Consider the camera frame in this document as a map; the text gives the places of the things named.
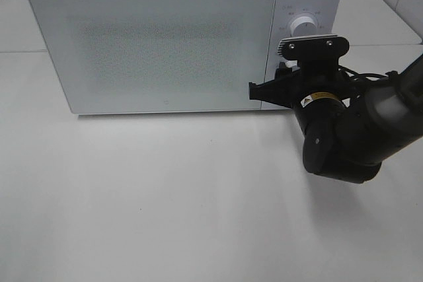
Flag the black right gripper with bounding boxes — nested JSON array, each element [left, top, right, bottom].
[[249, 34, 352, 110]]

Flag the white timer knob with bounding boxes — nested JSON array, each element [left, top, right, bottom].
[[279, 61, 297, 69]]

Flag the white microwave door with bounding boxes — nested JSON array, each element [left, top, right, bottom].
[[29, 0, 274, 115]]

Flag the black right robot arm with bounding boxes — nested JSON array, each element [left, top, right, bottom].
[[249, 34, 422, 184]]

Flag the upper white power knob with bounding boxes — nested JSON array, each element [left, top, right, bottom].
[[289, 15, 318, 37]]

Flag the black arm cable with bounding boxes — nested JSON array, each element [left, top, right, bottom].
[[338, 65, 399, 83]]

